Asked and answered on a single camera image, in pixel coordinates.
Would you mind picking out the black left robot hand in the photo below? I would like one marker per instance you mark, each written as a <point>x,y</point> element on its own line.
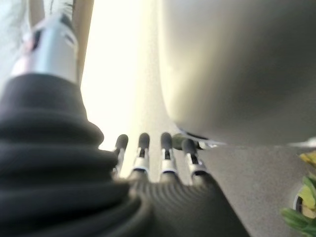
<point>74,197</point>

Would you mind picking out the white pillow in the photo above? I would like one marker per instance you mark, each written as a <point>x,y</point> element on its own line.
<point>10,29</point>

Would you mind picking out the white plant pot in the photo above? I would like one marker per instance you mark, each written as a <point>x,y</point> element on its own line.
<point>295,201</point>

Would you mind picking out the wooden bed frame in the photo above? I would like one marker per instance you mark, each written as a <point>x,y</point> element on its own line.
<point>82,24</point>

